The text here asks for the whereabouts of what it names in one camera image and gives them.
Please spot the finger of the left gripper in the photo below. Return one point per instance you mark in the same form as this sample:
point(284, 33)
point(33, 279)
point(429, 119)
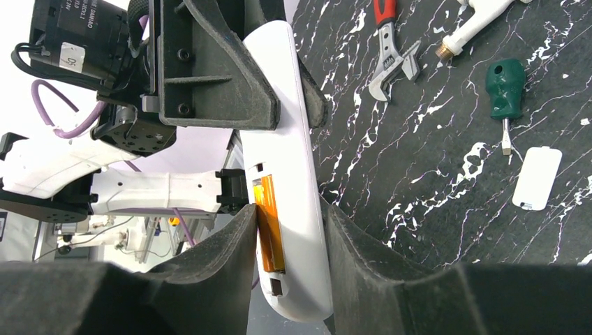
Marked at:
point(206, 76)
point(316, 103)

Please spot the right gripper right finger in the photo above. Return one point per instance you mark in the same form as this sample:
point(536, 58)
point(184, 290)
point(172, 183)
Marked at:
point(378, 291)

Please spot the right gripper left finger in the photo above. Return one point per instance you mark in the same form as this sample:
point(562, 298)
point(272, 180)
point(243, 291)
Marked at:
point(204, 290)

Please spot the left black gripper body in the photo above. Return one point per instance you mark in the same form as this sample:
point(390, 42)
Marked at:
point(99, 46)

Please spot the white remote control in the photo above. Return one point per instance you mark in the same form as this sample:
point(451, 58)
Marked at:
point(303, 292)

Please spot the orange battery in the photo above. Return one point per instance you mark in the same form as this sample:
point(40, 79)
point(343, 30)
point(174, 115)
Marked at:
point(271, 245)

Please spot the white remote battery cover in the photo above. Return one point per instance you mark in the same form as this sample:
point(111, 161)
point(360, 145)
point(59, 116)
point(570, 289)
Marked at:
point(536, 178)

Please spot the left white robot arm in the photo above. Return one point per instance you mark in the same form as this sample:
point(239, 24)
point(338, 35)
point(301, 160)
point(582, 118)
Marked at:
point(68, 176)

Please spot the white plastic pipe fitting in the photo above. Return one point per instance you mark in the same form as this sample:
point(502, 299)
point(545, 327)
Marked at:
point(486, 11)

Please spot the red handled adjustable wrench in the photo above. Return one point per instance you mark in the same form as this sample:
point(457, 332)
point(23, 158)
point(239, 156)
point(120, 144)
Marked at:
point(390, 62)

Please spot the green handled screwdriver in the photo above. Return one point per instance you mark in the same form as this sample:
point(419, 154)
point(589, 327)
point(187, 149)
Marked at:
point(504, 82)

